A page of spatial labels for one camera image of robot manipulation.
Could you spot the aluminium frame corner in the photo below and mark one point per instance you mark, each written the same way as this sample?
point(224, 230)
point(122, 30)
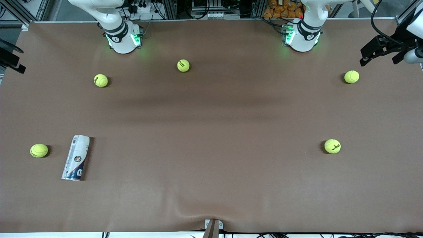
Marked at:
point(400, 20)
point(41, 10)

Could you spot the pile of orange bags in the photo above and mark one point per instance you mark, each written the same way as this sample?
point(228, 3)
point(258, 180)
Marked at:
point(281, 10)

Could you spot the yellow Wilson 3 tennis ball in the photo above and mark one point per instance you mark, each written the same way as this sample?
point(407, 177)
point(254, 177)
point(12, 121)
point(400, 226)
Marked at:
point(332, 146)

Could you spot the white blue tennis ball can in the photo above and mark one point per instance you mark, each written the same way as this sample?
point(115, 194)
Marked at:
point(76, 158)

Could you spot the brown table mat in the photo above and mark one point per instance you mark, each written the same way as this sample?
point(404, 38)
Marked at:
point(211, 109)

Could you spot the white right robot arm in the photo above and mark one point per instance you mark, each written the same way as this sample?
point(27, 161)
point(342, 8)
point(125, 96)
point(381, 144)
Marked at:
point(122, 43)

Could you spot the grey metal mat clamp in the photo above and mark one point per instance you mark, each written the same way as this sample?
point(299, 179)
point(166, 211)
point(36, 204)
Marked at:
point(213, 229)

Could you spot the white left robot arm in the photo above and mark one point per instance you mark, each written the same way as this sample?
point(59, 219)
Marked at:
point(302, 39)

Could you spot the white power strip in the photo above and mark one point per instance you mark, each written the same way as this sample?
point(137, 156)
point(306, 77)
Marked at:
point(143, 9)

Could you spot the aluminium frame post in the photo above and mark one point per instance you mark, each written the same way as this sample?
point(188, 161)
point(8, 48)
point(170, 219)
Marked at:
point(257, 8)
point(169, 8)

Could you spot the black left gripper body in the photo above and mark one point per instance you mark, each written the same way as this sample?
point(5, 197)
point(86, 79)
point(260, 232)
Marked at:
point(400, 37)

